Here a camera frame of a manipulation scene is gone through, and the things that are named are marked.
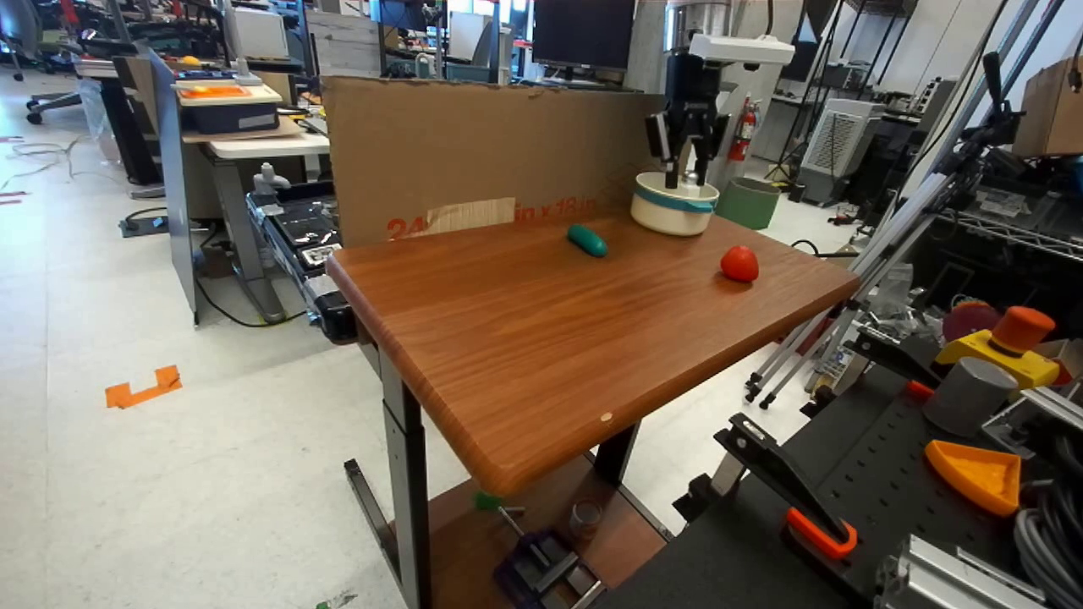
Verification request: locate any black monitor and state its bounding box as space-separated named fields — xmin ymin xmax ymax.
xmin=532 ymin=0 xmax=637 ymax=73

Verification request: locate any white vented panel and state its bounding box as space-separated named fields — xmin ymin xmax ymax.
xmin=796 ymin=95 xmax=881 ymax=182

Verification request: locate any cable bundle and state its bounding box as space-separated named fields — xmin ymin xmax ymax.
xmin=1008 ymin=435 xmax=1083 ymax=609

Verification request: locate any white bowl with teal band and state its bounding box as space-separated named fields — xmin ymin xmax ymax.
xmin=626 ymin=171 xmax=723 ymax=242

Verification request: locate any black bench clamp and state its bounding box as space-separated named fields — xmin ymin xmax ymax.
xmin=490 ymin=529 xmax=605 ymax=609

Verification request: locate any yellow emergency stop box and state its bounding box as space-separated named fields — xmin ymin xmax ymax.
xmin=935 ymin=305 xmax=1067 ymax=394

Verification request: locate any white top desk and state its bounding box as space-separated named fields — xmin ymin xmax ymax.
xmin=198 ymin=130 xmax=338 ymax=326

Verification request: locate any orange floor tape marker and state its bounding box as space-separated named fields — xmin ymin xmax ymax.
xmin=102 ymin=364 xmax=187 ymax=412

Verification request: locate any black rolling rack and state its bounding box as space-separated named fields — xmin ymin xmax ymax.
xmin=246 ymin=182 xmax=363 ymax=346

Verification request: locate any grey divider panel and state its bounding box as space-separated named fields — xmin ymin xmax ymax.
xmin=142 ymin=48 xmax=209 ymax=328

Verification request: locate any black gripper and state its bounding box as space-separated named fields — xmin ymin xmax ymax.
xmin=661 ymin=51 xmax=731 ymax=192

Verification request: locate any grey small figure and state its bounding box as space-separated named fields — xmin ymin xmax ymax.
xmin=246 ymin=161 xmax=293 ymax=210

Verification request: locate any black perforated board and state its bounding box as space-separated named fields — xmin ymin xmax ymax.
xmin=587 ymin=358 xmax=1083 ymax=609

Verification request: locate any brown cardboard backboard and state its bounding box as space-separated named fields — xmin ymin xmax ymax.
xmin=320 ymin=75 xmax=663 ymax=252

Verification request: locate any orange wedge block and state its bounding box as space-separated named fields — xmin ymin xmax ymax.
xmin=921 ymin=437 xmax=1025 ymax=520

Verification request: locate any red ball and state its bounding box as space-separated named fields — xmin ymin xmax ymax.
xmin=718 ymin=242 xmax=760 ymax=287

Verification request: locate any brown wooden table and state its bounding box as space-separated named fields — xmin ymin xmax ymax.
xmin=324 ymin=215 xmax=859 ymax=609

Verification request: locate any black box with orange top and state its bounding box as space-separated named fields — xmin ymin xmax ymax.
xmin=172 ymin=79 xmax=284 ymax=138

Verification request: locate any green bin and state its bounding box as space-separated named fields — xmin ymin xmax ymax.
xmin=714 ymin=175 xmax=785 ymax=235

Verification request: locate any aluminium rail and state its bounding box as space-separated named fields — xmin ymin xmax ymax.
xmin=873 ymin=534 xmax=1008 ymax=609
xmin=979 ymin=384 xmax=1083 ymax=456

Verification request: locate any cardboard box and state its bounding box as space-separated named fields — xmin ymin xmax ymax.
xmin=1010 ymin=58 xmax=1083 ymax=161

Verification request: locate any green handled tool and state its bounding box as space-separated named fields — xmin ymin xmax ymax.
xmin=471 ymin=488 xmax=534 ymax=543

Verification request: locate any dark red round object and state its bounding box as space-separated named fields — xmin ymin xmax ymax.
xmin=942 ymin=295 xmax=1005 ymax=346

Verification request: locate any teal oval toy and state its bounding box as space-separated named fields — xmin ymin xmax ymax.
xmin=560 ymin=222 xmax=609 ymax=262

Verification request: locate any silver tripod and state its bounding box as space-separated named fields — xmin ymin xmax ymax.
xmin=742 ymin=0 xmax=1083 ymax=412

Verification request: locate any red fire extinguisher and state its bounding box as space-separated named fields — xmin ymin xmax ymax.
xmin=728 ymin=100 xmax=760 ymax=166

